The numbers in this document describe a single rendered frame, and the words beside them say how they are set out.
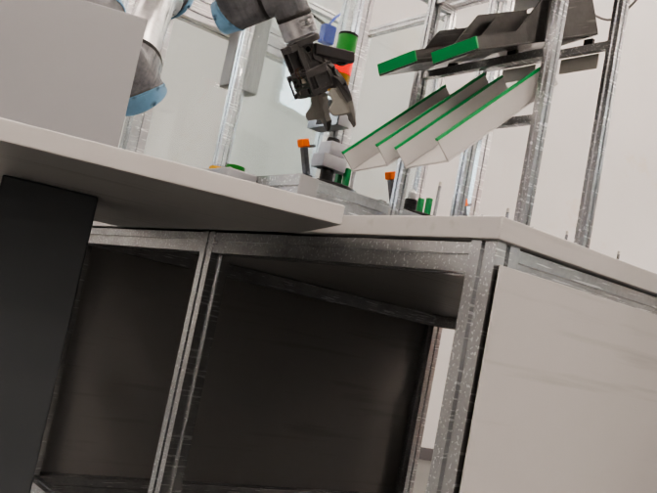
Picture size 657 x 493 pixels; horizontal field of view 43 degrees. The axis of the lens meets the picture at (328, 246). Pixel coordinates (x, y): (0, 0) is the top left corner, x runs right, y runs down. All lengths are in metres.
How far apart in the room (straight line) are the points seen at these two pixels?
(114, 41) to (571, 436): 0.99
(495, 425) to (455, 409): 0.05
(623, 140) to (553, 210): 0.83
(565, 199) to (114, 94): 5.15
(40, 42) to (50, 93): 0.09
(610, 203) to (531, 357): 5.53
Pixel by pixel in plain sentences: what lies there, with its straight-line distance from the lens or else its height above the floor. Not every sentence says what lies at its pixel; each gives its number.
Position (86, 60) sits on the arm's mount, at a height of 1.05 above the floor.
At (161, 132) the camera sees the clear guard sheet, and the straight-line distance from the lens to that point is 3.11.
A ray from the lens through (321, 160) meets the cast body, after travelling 1.80.
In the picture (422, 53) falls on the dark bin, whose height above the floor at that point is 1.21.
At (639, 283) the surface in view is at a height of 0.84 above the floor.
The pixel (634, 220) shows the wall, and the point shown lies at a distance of 6.76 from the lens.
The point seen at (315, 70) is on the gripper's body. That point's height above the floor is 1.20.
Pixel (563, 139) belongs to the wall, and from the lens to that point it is 6.46.
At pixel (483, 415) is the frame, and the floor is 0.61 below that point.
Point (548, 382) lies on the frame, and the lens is 1.17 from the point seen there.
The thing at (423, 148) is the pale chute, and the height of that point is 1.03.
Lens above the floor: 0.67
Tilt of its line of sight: 6 degrees up
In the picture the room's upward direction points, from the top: 11 degrees clockwise
